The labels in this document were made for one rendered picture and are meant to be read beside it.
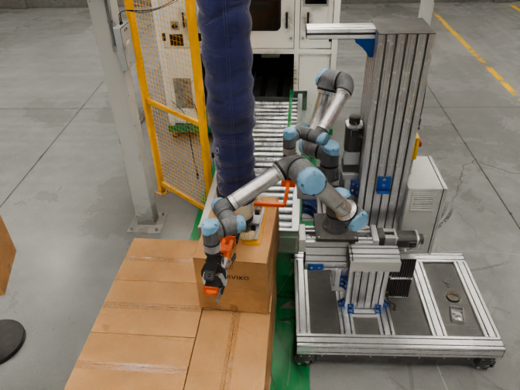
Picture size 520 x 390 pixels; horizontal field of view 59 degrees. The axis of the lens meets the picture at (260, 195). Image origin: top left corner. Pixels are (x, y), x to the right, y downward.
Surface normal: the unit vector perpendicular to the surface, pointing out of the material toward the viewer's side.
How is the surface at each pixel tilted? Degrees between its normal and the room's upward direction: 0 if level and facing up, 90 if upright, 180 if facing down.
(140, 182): 90
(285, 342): 0
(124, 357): 0
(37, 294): 0
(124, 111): 90
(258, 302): 90
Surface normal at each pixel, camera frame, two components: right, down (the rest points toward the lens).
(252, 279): -0.14, 0.58
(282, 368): -0.02, -0.81
